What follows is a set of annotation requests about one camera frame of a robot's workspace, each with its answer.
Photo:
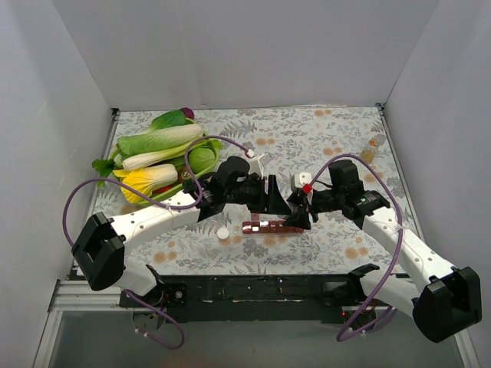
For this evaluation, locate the clear glass pill jar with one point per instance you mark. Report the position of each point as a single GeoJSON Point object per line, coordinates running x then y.
{"type": "Point", "coordinates": [370, 150]}

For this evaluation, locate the white stem bok choy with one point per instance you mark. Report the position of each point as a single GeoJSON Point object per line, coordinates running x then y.
{"type": "Point", "coordinates": [144, 160]}

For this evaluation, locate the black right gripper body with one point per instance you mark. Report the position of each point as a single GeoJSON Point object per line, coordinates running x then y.
{"type": "Point", "coordinates": [307, 207]}

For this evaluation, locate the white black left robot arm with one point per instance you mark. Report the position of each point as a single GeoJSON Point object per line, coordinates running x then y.
{"type": "Point", "coordinates": [102, 248]}

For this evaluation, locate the floral tablecloth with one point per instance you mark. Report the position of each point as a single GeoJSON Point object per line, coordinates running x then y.
{"type": "Point", "coordinates": [301, 139]}

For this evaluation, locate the yellow napa cabbage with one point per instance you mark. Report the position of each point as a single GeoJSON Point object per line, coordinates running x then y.
{"type": "Point", "coordinates": [147, 180]}

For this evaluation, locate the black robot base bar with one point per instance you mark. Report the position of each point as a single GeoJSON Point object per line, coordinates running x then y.
{"type": "Point", "coordinates": [317, 297]}

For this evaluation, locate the green round cabbage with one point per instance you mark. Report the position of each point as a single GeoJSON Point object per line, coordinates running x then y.
{"type": "Point", "coordinates": [202, 159]}

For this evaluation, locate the purple onion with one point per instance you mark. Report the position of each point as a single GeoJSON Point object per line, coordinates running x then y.
{"type": "Point", "coordinates": [189, 114]}

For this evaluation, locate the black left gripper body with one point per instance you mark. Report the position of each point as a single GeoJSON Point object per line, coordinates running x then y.
{"type": "Point", "coordinates": [271, 194]}

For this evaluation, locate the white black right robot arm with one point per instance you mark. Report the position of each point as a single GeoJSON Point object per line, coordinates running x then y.
{"type": "Point", "coordinates": [441, 298]}

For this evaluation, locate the green leafy top vegetable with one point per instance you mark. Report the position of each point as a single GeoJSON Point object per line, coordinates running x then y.
{"type": "Point", "coordinates": [169, 119]}

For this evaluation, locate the red weekly pill organizer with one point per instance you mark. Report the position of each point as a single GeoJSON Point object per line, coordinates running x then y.
{"type": "Point", "coordinates": [258, 224]}

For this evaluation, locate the green plastic basket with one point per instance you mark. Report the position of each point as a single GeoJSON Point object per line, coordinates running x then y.
{"type": "Point", "coordinates": [179, 162]}

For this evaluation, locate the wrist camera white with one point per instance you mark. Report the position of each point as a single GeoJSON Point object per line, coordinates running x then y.
{"type": "Point", "coordinates": [301, 184]}
{"type": "Point", "coordinates": [257, 163]}

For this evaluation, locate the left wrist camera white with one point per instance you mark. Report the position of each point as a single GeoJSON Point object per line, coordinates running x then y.
{"type": "Point", "coordinates": [257, 163]}

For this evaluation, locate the small green glass bottle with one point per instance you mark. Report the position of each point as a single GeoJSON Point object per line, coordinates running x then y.
{"type": "Point", "coordinates": [185, 175]}

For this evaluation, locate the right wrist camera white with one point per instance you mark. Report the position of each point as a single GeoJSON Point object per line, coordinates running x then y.
{"type": "Point", "coordinates": [301, 184]}

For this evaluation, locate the white bottle cap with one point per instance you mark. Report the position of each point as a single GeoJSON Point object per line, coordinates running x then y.
{"type": "Point", "coordinates": [222, 234]}

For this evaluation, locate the large green bok choy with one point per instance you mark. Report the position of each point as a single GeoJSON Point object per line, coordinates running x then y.
{"type": "Point", "coordinates": [158, 140]}

